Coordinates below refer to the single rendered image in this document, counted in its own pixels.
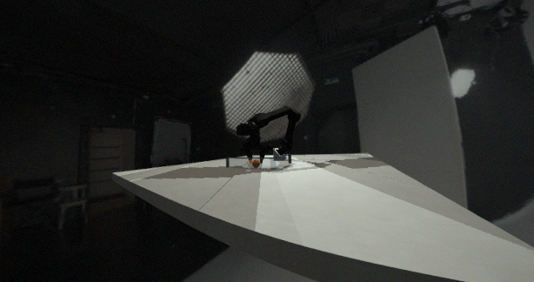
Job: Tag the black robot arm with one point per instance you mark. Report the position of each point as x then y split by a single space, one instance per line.
262 119

